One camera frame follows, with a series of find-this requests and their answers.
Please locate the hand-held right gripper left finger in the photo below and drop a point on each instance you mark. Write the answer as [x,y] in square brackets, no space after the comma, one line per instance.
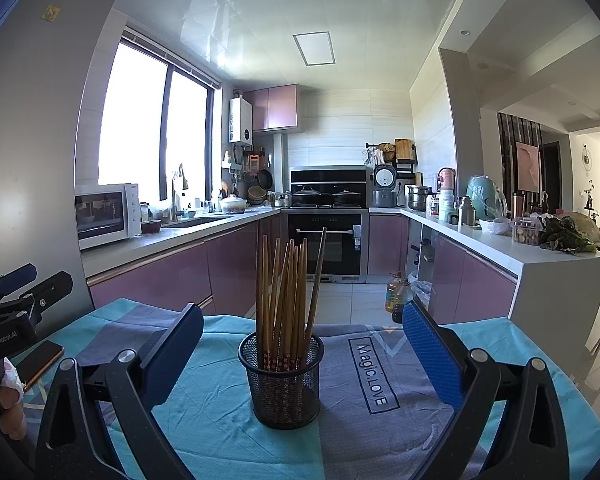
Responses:
[175,355]

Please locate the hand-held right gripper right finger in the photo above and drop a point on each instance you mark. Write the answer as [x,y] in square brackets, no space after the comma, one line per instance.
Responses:
[432,355]

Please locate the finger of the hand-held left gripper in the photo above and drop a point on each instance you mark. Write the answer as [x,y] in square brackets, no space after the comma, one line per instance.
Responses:
[52,290]
[17,275]

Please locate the black mesh utensil holder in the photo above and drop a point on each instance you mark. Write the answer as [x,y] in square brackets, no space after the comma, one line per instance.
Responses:
[280,395]

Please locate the dark brown wooden chopstick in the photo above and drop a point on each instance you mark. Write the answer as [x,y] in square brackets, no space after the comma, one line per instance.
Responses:
[319,265]
[263,280]

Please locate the bunch of bamboo chopsticks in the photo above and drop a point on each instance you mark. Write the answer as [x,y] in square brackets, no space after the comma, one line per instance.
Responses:
[287,300]

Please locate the person's left hand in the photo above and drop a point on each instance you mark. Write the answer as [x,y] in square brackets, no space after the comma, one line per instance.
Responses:
[11,410]

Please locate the black smartphone orange edge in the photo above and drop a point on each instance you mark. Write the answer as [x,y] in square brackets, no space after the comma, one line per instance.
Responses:
[40,360]

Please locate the dark liquid plastic bottle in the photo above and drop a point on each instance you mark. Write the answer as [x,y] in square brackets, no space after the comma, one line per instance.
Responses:
[401,305]

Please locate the clear plastic bag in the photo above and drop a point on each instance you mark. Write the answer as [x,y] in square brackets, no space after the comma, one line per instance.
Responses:
[422,292]

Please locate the yellow cooking oil bottle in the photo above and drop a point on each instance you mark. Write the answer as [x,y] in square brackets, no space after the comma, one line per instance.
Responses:
[392,290]

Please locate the purple kitchen base cabinets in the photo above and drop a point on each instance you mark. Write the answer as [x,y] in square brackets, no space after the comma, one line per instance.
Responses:
[170,275]

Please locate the white microwave oven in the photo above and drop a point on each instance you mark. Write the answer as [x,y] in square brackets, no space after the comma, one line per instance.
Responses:
[105,215]

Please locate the teal and grey tablecloth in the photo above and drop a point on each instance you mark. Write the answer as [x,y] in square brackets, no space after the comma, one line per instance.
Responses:
[220,440]

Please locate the dark red bowl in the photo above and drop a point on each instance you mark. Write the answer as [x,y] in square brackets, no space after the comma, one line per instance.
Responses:
[150,227]

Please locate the grey refrigerator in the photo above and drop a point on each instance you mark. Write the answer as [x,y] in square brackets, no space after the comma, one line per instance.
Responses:
[35,160]

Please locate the black built-in oven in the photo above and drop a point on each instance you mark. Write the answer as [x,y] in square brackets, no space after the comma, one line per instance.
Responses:
[345,255]

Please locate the stainless steel thermos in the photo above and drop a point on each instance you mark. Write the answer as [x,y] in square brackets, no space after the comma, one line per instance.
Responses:
[466,212]

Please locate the white canister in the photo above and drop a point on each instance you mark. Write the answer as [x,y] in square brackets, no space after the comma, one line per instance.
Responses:
[448,207]

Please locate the clear plastic food container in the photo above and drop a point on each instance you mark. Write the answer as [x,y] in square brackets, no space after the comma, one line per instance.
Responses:
[526,232]

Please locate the stainless steel pot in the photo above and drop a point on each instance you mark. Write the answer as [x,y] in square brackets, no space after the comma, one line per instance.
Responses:
[420,199]

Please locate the white casserole pot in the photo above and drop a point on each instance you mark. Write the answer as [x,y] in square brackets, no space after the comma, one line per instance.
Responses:
[234,205]

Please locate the pale green air fryer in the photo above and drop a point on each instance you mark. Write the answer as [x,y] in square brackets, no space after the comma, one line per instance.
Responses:
[482,195]

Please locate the pink electric kettle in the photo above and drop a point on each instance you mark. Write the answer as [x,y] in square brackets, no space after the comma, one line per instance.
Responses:
[447,179]

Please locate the leafy green vegetables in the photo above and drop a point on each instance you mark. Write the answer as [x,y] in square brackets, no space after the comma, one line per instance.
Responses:
[565,235]

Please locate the black lidded wok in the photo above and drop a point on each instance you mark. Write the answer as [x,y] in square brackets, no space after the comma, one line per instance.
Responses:
[306,196]
[346,197]

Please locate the grey rice cooker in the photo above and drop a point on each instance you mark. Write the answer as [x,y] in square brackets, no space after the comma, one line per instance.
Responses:
[384,180]

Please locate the large kitchen window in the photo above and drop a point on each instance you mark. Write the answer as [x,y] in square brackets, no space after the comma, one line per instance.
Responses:
[130,120]

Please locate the hanging black frying pan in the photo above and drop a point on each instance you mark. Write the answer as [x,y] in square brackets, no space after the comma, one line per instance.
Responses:
[265,180]

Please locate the black stove hood unit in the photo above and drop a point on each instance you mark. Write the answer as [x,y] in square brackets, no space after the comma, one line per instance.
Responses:
[327,175]

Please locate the rectangular ceiling light panel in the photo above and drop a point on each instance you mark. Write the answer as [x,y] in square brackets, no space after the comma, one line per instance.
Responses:
[314,49]

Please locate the wall rack with cutting boards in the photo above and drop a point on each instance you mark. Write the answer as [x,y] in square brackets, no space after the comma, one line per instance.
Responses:
[404,149]

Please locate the pink framed wall picture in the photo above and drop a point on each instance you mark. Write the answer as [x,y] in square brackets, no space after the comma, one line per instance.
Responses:
[528,167]

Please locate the white wall water heater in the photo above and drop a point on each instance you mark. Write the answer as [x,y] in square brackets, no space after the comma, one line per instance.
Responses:
[241,120]

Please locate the decorative wall clock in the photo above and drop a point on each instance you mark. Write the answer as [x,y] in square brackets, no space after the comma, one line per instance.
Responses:
[587,160]

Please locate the purple wall cabinet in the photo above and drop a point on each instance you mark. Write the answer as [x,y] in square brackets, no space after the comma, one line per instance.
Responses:
[275,107]

